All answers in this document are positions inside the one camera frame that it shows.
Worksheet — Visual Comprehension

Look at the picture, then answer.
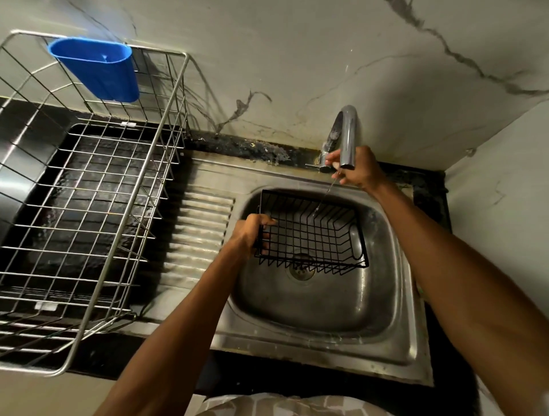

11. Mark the person's left hand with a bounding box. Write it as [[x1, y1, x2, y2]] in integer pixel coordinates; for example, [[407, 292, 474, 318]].
[[231, 213, 279, 258]]

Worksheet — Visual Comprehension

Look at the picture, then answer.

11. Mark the person's right hand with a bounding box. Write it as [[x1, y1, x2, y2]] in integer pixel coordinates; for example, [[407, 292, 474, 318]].
[[324, 145, 389, 194]]

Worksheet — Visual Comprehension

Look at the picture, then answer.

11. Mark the black wire basket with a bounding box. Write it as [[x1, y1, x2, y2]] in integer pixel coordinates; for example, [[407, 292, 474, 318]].
[[253, 189, 371, 276]]

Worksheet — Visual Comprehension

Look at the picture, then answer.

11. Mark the steel wire dish rack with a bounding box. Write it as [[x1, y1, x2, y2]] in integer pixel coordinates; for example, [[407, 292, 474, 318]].
[[0, 30, 190, 378]]

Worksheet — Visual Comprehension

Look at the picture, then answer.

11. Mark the person's right forearm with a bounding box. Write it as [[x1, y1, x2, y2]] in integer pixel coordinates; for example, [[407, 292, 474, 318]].
[[371, 182, 549, 416]]

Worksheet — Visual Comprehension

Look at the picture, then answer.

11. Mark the person's left forearm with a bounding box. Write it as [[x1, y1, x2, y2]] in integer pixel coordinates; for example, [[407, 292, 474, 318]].
[[94, 238, 252, 416]]

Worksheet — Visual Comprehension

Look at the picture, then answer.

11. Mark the person's patterned clothing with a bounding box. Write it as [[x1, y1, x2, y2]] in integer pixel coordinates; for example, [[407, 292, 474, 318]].
[[190, 394, 383, 416]]

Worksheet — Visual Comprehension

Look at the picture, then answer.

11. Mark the chrome sink faucet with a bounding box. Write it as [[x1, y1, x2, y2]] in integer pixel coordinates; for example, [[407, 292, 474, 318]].
[[305, 105, 359, 174]]

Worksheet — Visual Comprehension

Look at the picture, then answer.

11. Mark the stainless steel sink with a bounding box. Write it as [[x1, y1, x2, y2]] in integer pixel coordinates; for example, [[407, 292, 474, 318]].
[[120, 150, 435, 387]]

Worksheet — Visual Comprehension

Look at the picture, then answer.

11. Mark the round sink drain strainer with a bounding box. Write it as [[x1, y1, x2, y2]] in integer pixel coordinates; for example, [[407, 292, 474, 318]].
[[288, 253, 317, 282]]

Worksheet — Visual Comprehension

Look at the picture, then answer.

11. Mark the dark steel drip tray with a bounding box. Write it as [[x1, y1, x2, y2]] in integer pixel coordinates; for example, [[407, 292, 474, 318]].
[[0, 98, 185, 322]]

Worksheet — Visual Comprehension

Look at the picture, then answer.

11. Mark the blue plastic cutlery holder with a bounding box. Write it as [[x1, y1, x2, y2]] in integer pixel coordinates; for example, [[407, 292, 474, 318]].
[[47, 37, 141, 103]]

